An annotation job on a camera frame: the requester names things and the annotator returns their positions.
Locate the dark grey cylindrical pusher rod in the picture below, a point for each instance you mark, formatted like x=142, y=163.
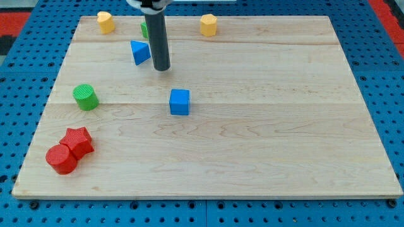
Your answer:
x=158, y=41

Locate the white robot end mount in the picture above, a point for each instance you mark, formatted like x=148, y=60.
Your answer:
x=149, y=7

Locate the green cube block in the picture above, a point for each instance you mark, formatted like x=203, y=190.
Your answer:
x=144, y=30

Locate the blue triangle block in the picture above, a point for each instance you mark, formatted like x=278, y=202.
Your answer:
x=141, y=51

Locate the blue cube block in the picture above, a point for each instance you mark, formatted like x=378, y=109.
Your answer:
x=179, y=102

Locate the yellow heart block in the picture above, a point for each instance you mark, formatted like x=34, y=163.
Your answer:
x=105, y=22

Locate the yellow hexagon block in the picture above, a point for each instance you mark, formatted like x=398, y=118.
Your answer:
x=208, y=25

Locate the green cylinder block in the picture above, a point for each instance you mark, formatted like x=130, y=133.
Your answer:
x=85, y=97

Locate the wooden board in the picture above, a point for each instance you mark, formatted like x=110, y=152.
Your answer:
x=275, y=113

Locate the red star block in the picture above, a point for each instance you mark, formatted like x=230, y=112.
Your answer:
x=79, y=142

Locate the red cylinder block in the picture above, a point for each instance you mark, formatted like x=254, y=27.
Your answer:
x=61, y=159

